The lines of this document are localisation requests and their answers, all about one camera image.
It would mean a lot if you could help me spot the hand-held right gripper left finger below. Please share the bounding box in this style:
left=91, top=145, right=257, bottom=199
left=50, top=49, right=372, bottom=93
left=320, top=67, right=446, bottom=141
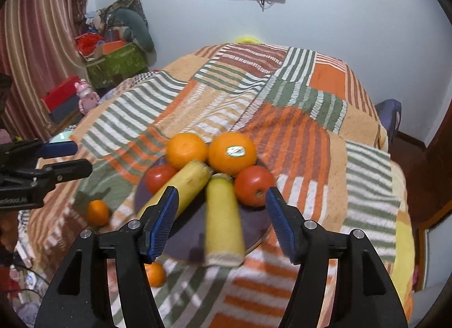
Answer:
left=34, top=186, right=180, bottom=328

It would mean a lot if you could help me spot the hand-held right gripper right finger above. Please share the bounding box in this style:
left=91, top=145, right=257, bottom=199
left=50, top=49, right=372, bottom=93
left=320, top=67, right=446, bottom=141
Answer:
left=266, top=187, right=409, bottom=328

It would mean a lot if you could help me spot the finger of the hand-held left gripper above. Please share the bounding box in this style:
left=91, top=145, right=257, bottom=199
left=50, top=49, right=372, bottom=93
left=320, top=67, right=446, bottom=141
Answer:
left=0, top=139, right=79, bottom=165
left=33, top=159, right=93, bottom=188

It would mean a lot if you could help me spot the purple plate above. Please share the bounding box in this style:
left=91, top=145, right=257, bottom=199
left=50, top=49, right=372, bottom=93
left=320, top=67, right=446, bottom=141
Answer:
left=133, top=157, right=272, bottom=261

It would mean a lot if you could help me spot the red tomato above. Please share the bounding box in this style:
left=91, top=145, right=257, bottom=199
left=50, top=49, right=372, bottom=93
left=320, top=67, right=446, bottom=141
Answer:
left=145, top=165, right=179, bottom=194
left=234, top=166, right=275, bottom=207

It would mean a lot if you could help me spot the yellow corn cob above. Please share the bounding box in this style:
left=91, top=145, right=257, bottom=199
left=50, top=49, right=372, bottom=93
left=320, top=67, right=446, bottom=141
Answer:
left=136, top=160, right=213, bottom=221
left=204, top=173, right=247, bottom=267

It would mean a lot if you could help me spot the small tangerine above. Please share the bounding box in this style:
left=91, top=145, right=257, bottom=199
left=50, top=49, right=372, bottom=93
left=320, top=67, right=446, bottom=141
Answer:
left=144, top=262, right=166, bottom=288
left=87, top=200, right=111, bottom=227

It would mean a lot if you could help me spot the large orange with sticker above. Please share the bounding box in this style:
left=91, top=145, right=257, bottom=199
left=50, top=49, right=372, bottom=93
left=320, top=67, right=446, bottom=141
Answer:
left=208, top=131, right=257, bottom=177

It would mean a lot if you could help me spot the dark grey box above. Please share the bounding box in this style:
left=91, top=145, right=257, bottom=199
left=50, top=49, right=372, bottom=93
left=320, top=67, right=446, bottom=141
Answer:
left=49, top=97, right=82, bottom=124

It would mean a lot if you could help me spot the red box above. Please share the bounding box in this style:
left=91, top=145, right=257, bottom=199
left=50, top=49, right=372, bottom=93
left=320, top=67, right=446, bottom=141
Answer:
left=42, top=75, right=80, bottom=110

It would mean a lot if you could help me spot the pink plush toy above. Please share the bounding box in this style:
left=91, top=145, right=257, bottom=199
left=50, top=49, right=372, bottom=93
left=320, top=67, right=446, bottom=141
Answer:
left=73, top=80, right=100, bottom=114

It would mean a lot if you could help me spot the floral bed sheet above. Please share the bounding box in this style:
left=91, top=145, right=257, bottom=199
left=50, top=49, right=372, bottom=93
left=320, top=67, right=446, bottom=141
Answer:
left=7, top=208, right=53, bottom=318

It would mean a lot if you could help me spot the striped patchwork blanket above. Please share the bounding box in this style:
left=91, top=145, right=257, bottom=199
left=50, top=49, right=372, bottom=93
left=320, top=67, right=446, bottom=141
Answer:
left=18, top=43, right=415, bottom=328

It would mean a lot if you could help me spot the green storage box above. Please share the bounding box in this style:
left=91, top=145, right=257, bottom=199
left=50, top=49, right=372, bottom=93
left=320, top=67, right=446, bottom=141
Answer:
left=85, top=44, right=149, bottom=89

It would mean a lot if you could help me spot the red cloth bundle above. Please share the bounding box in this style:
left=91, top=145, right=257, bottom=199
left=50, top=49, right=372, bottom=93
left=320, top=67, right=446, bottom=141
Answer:
left=76, top=33, right=104, bottom=57

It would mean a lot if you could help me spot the checkered cloth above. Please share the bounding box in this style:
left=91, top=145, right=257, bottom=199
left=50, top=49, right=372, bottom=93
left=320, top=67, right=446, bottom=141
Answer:
left=118, top=70, right=168, bottom=86

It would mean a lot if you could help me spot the striped brown curtain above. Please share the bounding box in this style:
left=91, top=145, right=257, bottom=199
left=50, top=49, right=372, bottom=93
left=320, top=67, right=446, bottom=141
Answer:
left=0, top=0, right=93, bottom=141

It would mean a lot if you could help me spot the orange box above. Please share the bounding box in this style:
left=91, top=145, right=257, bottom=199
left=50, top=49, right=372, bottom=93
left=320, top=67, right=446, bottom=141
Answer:
left=102, top=41, right=128, bottom=54

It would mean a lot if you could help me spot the grey plush toy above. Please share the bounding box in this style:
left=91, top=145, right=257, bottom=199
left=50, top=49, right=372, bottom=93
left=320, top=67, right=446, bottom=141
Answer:
left=112, top=8, right=156, bottom=50

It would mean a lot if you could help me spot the blue chair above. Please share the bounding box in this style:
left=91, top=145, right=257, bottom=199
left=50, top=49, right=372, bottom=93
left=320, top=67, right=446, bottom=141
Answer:
left=374, top=99, right=402, bottom=138

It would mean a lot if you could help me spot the brown wooden door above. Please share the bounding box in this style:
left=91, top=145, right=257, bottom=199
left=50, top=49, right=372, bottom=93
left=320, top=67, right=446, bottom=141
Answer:
left=406, top=116, right=452, bottom=244

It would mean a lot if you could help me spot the patterned dark cushion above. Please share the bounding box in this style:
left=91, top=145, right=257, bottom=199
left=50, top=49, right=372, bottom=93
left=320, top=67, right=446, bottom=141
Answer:
left=105, top=0, right=148, bottom=27

